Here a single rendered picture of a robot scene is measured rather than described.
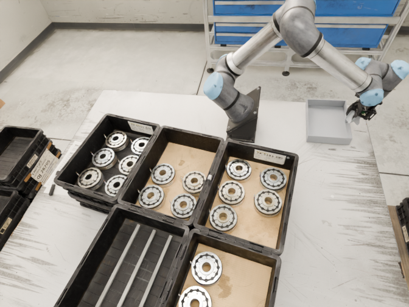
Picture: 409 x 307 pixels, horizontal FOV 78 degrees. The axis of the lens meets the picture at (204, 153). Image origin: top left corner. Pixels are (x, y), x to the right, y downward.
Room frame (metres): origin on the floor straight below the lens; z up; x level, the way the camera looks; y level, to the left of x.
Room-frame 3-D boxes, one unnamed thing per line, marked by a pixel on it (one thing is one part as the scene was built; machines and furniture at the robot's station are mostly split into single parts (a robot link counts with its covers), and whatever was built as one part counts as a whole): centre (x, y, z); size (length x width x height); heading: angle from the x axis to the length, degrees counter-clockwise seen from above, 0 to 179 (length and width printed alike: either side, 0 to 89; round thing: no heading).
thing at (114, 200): (0.69, 0.40, 0.92); 0.40 x 0.30 x 0.02; 154
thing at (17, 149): (1.11, 1.24, 0.37); 0.40 x 0.30 x 0.45; 163
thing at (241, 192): (0.46, -0.08, 0.86); 0.10 x 0.10 x 0.01
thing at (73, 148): (0.81, 0.68, 0.70); 0.33 x 0.23 x 0.01; 163
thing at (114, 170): (0.69, 0.40, 0.87); 0.40 x 0.30 x 0.11; 154
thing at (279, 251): (0.43, -0.14, 0.92); 0.40 x 0.30 x 0.02; 154
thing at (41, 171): (1.08, 1.09, 0.41); 0.31 x 0.02 x 0.16; 163
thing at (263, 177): (0.50, -0.26, 0.86); 0.10 x 0.10 x 0.01
